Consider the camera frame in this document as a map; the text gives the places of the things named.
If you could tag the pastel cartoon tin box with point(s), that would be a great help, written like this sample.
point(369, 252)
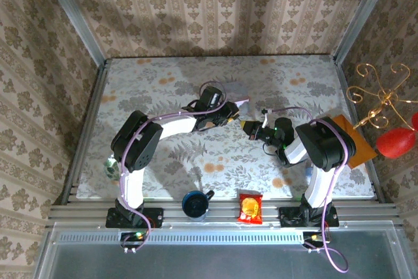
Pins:
point(237, 91)

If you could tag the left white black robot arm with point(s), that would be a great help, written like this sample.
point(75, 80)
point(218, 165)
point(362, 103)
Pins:
point(137, 141)

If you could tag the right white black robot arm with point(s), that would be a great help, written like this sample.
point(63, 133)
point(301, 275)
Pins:
point(326, 143)

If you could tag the floral patterned table mat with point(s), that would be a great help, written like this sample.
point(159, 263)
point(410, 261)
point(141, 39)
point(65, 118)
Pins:
point(228, 168)

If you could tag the small blue white bottle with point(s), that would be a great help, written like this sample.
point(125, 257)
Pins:
point(308, 172)

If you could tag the orange paper envelope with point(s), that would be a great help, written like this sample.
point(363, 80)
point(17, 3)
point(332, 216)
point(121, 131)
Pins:
point(359, 148)

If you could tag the red snack packet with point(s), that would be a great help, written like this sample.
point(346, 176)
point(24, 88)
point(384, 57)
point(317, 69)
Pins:
point(250, 208)

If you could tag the dark blue mug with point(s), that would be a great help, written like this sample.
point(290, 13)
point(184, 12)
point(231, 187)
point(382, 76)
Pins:
point(195, 205)

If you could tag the green patterned ball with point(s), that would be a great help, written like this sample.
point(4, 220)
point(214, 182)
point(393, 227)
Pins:
point(111, 168)

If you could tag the small lit controller board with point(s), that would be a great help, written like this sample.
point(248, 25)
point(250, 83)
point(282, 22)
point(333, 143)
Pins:
point(315, 238)
point(133, 238)

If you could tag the red balloon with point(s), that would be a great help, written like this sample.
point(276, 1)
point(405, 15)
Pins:
point(414, 121)
point(395, 143)

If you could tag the grey metal panel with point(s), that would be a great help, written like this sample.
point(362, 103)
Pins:
point(212, 262)

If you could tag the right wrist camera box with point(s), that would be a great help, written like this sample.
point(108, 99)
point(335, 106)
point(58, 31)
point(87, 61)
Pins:
point(266, 116)

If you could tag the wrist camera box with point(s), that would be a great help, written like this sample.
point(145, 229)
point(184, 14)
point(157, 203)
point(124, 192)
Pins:
point(266, 116)
point(216, 98)

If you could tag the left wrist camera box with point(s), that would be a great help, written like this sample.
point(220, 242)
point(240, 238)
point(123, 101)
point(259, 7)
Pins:
point(216, 98)

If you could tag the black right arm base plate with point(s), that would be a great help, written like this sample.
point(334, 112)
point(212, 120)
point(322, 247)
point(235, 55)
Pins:
point(289, 218)

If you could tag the aluminium front rail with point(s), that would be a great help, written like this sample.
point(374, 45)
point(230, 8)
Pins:
point(225, 213)

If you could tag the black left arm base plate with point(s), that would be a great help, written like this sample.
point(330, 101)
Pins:
point(153, 218)

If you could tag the aluminium frame post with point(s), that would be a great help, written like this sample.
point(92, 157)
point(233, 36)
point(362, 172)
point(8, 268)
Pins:
point(363, 14)
point(77, 21)

